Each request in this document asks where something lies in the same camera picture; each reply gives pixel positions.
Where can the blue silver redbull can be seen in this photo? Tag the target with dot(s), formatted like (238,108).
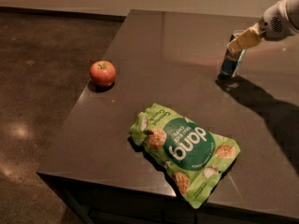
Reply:
(231,62)

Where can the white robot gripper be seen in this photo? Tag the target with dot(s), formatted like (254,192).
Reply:
(271,24)

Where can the green rice chip bag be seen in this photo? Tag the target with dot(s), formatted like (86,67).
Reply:
(193,157)

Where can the red apple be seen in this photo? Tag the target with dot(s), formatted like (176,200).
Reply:
(103,73)

